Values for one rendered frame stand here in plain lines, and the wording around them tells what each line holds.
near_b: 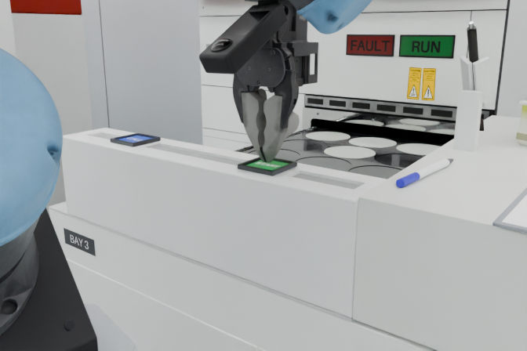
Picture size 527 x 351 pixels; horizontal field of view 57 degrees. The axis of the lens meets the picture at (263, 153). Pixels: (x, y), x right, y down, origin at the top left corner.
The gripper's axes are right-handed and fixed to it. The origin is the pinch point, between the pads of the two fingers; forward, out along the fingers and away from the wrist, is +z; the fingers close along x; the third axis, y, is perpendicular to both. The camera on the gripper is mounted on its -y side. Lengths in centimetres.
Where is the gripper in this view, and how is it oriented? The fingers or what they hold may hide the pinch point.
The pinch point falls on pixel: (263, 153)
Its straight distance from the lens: 62.2
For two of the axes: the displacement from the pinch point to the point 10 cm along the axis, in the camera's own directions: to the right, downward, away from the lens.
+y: 5.9, -2.0, 7.8
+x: -8.1, -1.4, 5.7
